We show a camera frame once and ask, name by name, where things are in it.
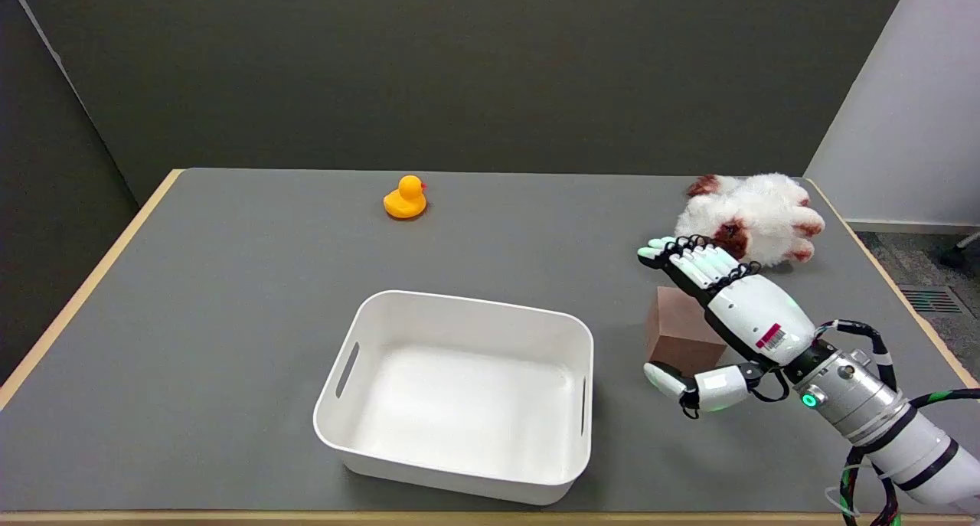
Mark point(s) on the floor vent grille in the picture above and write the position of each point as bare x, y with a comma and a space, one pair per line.
929, 299

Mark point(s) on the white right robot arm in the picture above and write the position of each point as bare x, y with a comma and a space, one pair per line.
880, 411

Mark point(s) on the white plastic bin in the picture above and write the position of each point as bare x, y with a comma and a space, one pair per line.
459, 396

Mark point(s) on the white brown plush toy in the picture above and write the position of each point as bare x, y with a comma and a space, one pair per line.
754, 216

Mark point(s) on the brown wooden cube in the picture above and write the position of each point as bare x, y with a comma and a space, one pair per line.
681, 333

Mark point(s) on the yellow rubber duck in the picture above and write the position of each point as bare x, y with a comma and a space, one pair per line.
405, 198

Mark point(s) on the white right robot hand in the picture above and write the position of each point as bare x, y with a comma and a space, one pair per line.
754, 319

